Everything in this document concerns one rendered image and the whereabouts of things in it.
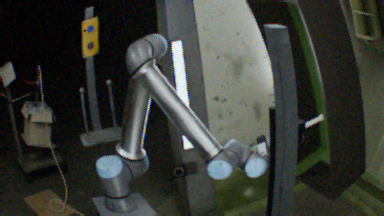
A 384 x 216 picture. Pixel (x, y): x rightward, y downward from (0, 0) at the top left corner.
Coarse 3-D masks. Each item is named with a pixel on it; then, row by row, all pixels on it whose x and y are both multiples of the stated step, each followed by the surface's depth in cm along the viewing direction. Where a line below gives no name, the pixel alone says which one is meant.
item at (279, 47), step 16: (272, 32) 114; (272, 48) 116; (288, 48) 116; (272, 64) 119; (288, 64) 116; (288, 80) 117; (288, 96) 118; (288, 112) 119; (288, 128) 120; (288, 144) 122; (288, 160) 123; (288, 176) 125; (288, 192) 126; (272, 208) 131; (288, 208) 128
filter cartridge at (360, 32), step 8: (352, 0) 318; (360, 0) 309; (368, 0) 305; (352, 8) 324; (360, 8) 313; (368, 8) 308; (376, 8) 310; (360, 16) 316; (368, 16) 311; (376, 16) 311; (360, 24) 319; (368, 24) 315; (376, 24) 312; (360, 32) 324; (368, 32) 318; (376, 32) 314; (368, 40) 331; (376, 40) 315
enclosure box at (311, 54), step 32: (256, 0) 266; (288, 0) 215; (320, 0) 213; (288, 32) 278; (320, 32) 216; (320, 64) 220; (352, 64) 230; (320, 96) 298; (352, 96) 235; (320, 128) 305; (352, 128) 241; (320, 160) 303; (352, 160) 248; (320, 192) 264
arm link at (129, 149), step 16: (160, 48) 231; (128, 96) 241; (144, 96) 240; (128, 112) 243; (144, 112) 244; (128, 128) 246; (144, 128) 250; (128, 144) 249; (128, 160) 251; (144, 160) 261
